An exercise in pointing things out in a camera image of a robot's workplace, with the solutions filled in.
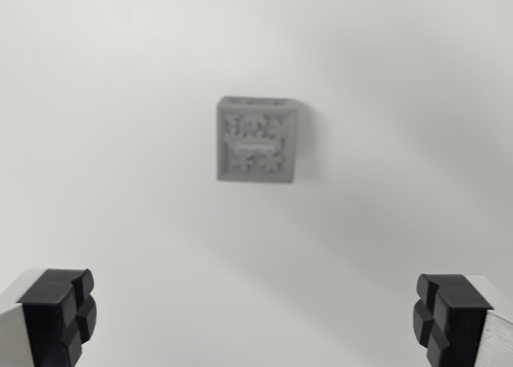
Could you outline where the silver black-tipped gripper left finger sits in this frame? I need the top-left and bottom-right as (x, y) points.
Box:
(0, 267), (98, 367)

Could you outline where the grey embossed cube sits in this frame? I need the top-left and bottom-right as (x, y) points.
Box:
(216, 95), (304, 184)

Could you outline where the silver black-tipped gripper right finger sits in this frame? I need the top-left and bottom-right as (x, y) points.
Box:
(412, 273), (513, 367)

